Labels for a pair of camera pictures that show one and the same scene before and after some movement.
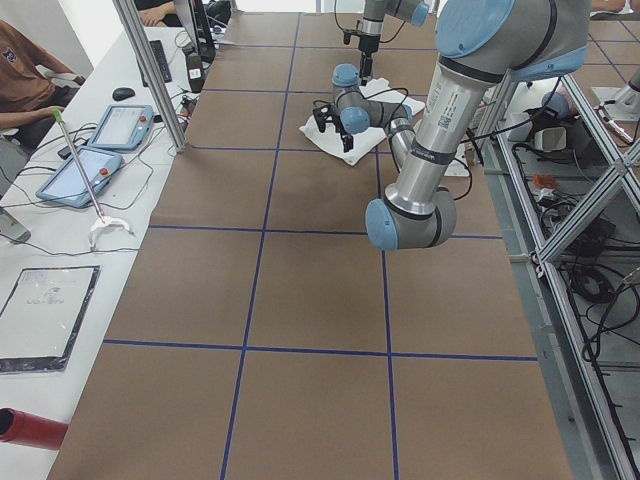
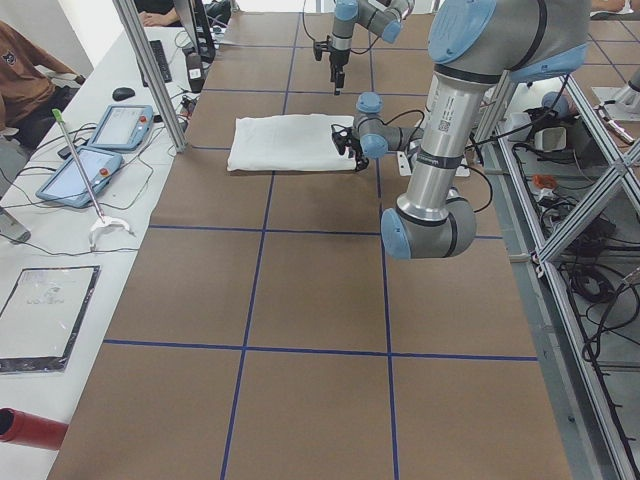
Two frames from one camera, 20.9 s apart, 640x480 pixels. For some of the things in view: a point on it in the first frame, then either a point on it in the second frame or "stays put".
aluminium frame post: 136,29 stays put
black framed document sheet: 41,316 stays put
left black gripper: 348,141 -> 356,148
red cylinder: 22,428 stays put
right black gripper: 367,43 -> 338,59
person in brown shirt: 33,84 stays put
